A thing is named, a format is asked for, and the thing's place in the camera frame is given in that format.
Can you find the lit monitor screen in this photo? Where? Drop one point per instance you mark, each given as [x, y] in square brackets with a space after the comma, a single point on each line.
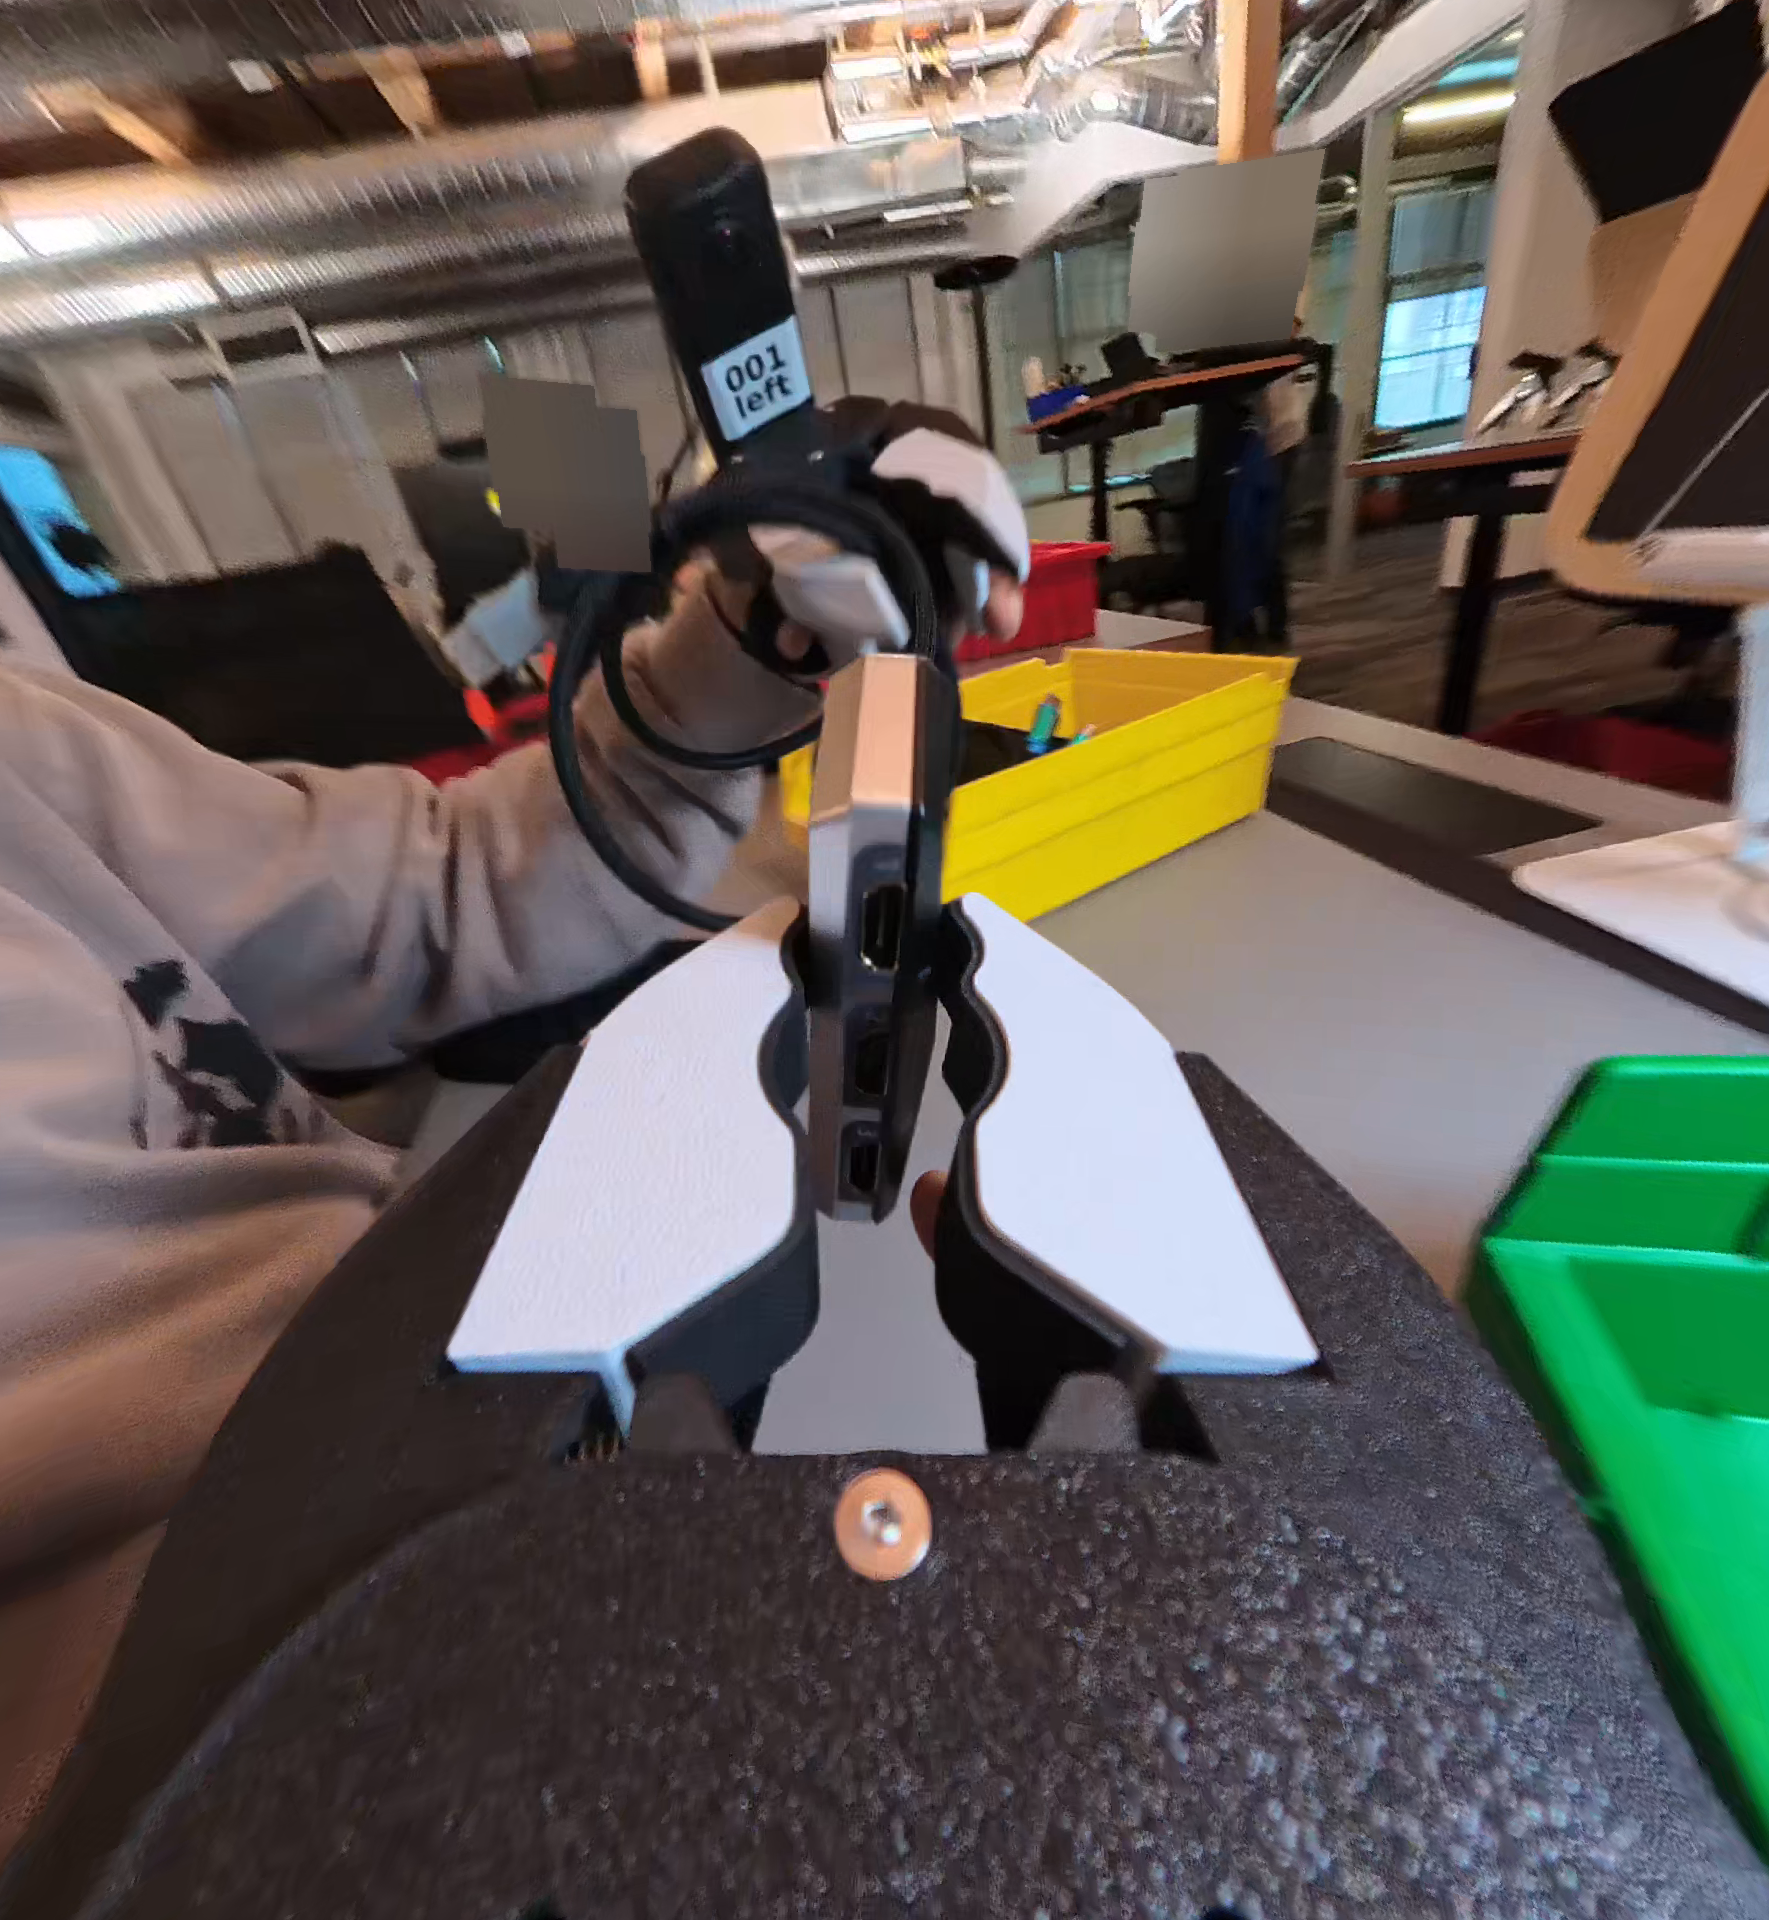
[35, 508]

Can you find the black bin divider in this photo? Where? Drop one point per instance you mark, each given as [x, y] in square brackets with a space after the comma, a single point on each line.
[1000, 749]

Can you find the black panel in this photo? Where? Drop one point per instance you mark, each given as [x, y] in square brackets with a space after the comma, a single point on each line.
[269, 660]

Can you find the silver ventilation duct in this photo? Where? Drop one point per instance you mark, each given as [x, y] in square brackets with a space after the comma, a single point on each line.
[1034, 91]

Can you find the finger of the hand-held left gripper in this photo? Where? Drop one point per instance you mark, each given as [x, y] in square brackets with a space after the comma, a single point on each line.
[967, 486]
[837, 590]

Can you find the black floor lamp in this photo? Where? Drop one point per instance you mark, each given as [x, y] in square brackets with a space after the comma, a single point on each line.
[975, 269]

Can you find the background desk with black legs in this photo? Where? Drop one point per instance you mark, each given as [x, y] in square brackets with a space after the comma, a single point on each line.
[1169, 376]
[1452, 457]

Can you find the wooden chair with black back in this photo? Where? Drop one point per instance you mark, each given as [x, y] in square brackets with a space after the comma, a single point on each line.
[1653, 120]

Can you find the red cloth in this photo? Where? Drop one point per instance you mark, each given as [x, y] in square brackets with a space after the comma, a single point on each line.
[481, 742]

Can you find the person's right hand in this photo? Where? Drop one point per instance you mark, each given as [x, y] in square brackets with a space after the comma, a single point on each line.
[930, 1213]

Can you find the green plastic bin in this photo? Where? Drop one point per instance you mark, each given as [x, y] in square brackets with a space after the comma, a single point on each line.
[1698, 1501]

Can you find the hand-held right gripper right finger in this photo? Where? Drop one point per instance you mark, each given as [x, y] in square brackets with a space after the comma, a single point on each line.
[1125, 1187]

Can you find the person's left forearm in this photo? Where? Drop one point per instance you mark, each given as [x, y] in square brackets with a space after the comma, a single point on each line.
[493, 871]

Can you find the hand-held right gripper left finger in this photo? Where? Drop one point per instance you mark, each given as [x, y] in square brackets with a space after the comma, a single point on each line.
[643, 1187]

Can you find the yellow plastic bin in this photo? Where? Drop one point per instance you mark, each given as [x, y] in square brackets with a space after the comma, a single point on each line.
[1125, 778]

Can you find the red plastic bin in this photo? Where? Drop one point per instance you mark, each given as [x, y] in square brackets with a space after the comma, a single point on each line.
[1059, 590]
[1603, 749]

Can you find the person's left hand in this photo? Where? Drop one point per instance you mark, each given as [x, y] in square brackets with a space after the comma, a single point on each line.
[702, 628]

